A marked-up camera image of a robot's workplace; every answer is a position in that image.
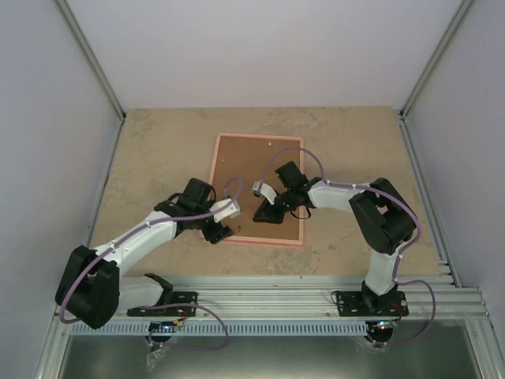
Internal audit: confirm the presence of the brown cardboard backing board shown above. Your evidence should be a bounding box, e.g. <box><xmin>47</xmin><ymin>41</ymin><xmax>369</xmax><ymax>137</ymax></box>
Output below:
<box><xmin>204</xmin><ymin>136</ymin><xmax>302</xmax><ymax>242</ymax></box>

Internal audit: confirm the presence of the pink wooden picture frame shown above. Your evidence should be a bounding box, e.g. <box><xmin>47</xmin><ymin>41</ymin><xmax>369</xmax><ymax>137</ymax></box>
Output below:
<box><xmin>209</xmin><ymin>132</ymin><xmax>306</xmax><ymax>247</ymax></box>

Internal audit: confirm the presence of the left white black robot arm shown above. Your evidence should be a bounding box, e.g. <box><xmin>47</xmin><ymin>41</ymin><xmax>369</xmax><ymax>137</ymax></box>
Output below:
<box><xmin>55</xmin><ymin>178</ymin><xmax>240</xmax><ymax>329</ymax></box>

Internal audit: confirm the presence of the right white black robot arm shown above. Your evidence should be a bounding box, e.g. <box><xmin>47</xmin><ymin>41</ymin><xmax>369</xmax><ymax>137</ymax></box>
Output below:
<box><xmin>252</xmin><ymin>161</ymin><xmax>418</xmax><ymax>318</ymax></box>

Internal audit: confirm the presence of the crumpled clear plastic wrap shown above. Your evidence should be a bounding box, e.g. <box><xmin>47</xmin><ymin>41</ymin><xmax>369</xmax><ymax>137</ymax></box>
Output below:
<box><xmin>146</xmin><ymin>347</ymin><xmax>166</xmax><ymax>373</ymax></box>

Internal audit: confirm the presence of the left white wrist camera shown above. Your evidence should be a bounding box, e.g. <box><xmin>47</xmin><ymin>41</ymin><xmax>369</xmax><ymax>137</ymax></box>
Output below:
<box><xmin>209</xmin><ymin>198</ymin><xmax>241</xmax><ymax>223</ymax></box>

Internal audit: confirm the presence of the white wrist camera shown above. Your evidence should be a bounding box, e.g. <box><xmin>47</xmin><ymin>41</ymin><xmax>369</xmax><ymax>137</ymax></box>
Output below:
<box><xmin>251</xmin><ymin>181</ymin><xmax>278</xmax><ymax>205</ymax></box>
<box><xmin>209</xmin><ymin>198</ymin><xmax>241</xmax><ymax>223</ymax></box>

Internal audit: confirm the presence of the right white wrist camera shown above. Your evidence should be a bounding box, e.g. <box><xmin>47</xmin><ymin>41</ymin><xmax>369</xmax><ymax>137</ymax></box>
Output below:
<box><xmin>251</xmin><ymin>181</ymin><xmax>278</xmax><ymax>205</ymax></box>

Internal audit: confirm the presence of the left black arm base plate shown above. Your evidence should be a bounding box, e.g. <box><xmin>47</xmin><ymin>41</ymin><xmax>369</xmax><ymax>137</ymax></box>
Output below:
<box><xmin>126</xmin><ymin>291</ymin><xmax>198</xmax><ymax>318</ymax></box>

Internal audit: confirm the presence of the grey slotted cable duct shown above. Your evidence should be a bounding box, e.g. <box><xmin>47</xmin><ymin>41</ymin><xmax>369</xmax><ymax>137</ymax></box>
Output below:
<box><xmin>71</xmin><ymin>320</ymin><xmax>368</xmax><ymax>337</ymax></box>

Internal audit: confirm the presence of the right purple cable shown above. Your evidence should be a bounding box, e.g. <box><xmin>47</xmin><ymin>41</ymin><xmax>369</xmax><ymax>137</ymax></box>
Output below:
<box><xmin>260</xmin><ymin>147</ymin><xmax>436</xmax><ymax>349</ymax></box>

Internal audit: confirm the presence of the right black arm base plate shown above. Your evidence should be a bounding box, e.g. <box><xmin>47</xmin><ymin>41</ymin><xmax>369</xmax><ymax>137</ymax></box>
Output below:
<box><xmin>331</xmin><ymin>291</ymin><xmax>410</xmax><ymax>317</ymax></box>

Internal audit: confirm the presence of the aluminium rail bed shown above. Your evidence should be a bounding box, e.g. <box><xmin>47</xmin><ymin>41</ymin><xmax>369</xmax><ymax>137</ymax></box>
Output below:
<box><xmin>53</xmin><ymin>252</ymin><xmax>492</xmax><ymax>321</ymax></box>

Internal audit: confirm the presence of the left aluminium corner post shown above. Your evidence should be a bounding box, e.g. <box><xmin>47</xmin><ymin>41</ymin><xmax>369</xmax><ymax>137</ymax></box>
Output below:
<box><xmin>54</xmin><ymin>0</ymin><xmax>126</xmax><ymax>122</ymax></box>

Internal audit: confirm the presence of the aluminium corner post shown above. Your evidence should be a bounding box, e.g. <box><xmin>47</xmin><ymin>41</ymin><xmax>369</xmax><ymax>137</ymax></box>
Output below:
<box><xmin>54</xmin><ymin>0</ymin><xmax>126</xmax><ymax>122</ymax></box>
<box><xmin>398</xmin><ymin>0</ymin><xmax>477</xmax><ymax>119</ymax></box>

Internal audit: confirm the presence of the right aluminium corner post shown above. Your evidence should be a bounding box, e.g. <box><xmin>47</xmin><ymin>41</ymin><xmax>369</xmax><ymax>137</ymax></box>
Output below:
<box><xmin>398</xmin><ymin>0</ymin><xmax>477</xmax><ymax>119</ymax></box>

